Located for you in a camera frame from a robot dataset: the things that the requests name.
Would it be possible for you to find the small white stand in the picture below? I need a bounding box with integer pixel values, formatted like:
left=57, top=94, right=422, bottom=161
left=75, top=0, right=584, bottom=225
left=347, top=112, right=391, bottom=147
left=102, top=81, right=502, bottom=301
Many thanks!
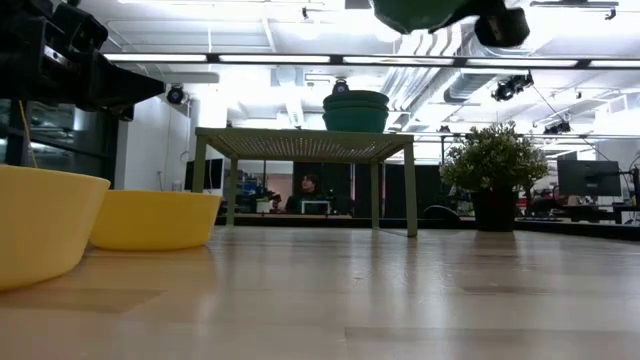
left=301, top=199, right=332, bottom=215

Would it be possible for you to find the linear ceiling light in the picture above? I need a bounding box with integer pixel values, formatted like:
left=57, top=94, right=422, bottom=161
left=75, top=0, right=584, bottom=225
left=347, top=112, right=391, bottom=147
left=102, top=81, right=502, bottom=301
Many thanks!
left=103, top=53, right=209, bottom=63
left=218, top=54, right=332, bottom=64
left=342, top=55, right=457, bottom=67
left=588, top=59, right=640, bottom=70
left=464, top=58, right=580, bottom=69

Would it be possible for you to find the black office chair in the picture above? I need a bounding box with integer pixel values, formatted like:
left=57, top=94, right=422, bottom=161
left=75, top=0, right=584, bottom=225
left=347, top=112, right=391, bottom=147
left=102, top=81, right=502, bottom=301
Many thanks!
left=423, top=204, right=464, bottom=222

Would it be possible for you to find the silver ventilation duct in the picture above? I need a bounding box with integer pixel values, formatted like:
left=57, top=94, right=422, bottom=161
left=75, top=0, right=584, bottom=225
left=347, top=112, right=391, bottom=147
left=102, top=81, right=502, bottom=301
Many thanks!
left=442, top=29, right=506, bottom=105

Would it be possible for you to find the person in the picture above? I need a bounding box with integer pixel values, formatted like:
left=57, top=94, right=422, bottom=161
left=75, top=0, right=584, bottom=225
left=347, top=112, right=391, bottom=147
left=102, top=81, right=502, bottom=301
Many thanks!
left=284, top=173, right=326, bottom=215

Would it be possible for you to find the large black computer monitor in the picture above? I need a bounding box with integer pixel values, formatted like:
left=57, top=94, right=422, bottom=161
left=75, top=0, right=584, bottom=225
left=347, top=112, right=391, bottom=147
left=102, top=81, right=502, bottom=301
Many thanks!
left=557, top=159, right=623, bottom=198

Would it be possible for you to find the yellow plastic mini bowl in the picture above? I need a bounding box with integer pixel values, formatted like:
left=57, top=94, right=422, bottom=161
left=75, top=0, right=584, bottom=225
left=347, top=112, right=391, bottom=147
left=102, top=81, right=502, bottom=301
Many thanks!
left=0, top=164, right=112, bottom=292
left=89, top=189, right=223, bottom=252

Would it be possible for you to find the yellow hanging cable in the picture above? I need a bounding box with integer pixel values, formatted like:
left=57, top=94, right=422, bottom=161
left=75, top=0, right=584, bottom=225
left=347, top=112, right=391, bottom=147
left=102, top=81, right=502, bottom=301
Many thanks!
left=18, top=99, right=39, bottom=169

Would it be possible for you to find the teal bowl with patterned inside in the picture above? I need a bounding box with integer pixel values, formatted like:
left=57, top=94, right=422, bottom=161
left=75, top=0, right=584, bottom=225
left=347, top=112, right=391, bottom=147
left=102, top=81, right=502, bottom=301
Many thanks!
left=322, top=90, right=391, bottom=108
left=369, top=0, right=474, bottom=35
left=322, top=102, right=390, bottom=134

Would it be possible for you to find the green perforated metal shelf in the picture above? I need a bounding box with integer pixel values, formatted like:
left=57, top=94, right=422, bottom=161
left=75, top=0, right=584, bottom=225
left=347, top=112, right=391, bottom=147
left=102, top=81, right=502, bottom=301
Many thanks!
left=193, top=126, right=419, bottom=239

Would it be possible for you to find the small black computer monitor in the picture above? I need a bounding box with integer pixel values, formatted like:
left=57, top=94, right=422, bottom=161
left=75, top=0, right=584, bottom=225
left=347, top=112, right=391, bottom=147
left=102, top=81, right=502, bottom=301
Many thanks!
left=183, top=158, right=211, bottom=192
left=209, top=158, right=225, bottom=191

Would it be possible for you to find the green plant in black pot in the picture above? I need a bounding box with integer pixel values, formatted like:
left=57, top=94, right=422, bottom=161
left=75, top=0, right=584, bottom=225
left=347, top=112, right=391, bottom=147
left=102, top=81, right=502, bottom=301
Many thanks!
left=439, top=122, right=550, bottom=233

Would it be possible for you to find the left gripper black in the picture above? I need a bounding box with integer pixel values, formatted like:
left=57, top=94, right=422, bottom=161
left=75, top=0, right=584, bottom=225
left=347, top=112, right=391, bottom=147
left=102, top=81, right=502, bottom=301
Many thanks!
left=0, top=0, right=167, bottom=122

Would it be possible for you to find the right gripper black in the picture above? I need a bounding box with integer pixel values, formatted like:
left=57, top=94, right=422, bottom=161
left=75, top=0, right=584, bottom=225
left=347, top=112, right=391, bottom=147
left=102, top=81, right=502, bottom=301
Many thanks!
left=428, top=0, right=532, bottom=50

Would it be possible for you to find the black track light cluster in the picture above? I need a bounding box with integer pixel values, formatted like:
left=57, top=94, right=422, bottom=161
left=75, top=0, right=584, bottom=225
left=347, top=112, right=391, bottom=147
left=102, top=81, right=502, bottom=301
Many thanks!
left=543, top=119, right=572, bottom=136
left=490, top=72, right=535, bottom=103

